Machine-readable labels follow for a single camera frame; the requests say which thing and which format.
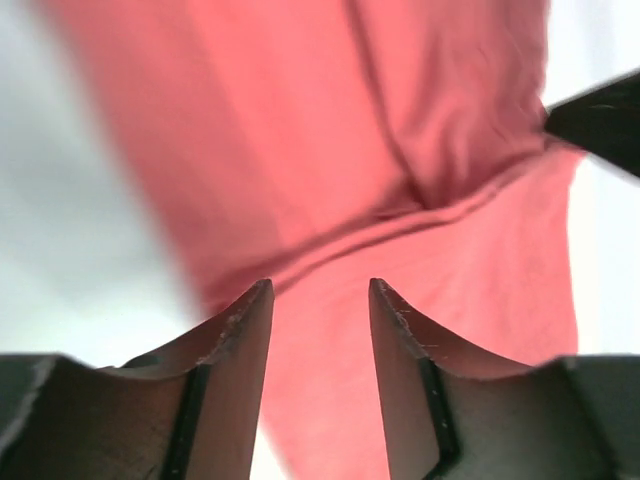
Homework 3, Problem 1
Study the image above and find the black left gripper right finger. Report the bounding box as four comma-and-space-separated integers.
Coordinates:
369, 279, 639, 479

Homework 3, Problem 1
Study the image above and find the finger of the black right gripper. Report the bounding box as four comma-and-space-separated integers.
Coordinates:
544, 72, 640, 177

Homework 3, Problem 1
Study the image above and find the pink polo shirt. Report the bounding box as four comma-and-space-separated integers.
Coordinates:
44, 1, 579, 479

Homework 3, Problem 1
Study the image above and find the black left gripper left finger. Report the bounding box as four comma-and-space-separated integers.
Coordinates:
1, 280, 274, 479

